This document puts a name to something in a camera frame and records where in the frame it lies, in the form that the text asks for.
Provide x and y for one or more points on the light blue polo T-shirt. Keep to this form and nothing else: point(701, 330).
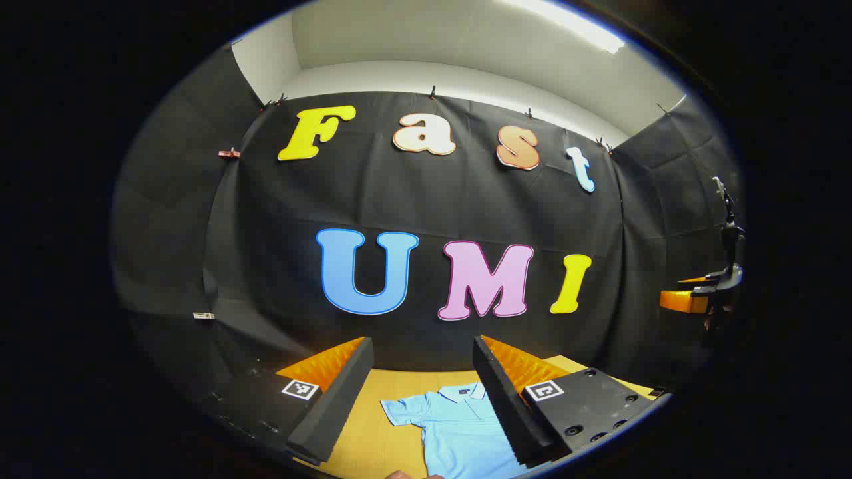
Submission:
point(452, 432)

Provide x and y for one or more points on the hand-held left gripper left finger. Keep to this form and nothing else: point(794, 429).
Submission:
point(336, 406)

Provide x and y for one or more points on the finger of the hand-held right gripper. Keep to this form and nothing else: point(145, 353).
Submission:
point(695, 281)
point(682, 301)

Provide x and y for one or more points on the small white cloth label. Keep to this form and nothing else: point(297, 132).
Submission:
point(203, 315)

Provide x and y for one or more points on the red cloth clip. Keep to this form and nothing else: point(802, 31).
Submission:
point(228, 154)

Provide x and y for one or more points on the ceiling strip light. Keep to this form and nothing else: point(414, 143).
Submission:
point(579, 23)

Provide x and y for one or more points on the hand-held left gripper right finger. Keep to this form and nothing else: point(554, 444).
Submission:
point(502, 406)

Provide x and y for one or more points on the black backdrop cloth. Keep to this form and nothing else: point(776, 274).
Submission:
point(399, 199)

